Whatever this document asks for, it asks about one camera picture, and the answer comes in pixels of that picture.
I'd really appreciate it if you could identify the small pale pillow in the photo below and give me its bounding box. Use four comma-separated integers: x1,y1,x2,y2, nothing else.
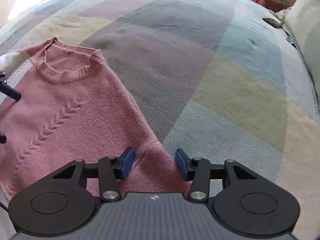
274,7,294,30

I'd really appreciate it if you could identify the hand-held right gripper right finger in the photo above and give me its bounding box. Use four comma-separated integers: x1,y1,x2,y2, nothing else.
175,148,258,202

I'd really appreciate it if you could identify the pink and white knit sweater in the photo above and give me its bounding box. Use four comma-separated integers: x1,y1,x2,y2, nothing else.
0,37,193,200

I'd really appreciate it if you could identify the large floral pillow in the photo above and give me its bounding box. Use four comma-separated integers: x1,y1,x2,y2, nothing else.
285,0,320,80

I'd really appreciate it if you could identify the patchwork bed sheet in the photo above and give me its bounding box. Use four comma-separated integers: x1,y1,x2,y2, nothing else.
0,0,320,230

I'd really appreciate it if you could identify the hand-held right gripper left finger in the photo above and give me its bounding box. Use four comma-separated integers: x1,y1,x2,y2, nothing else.
52,147,137,202

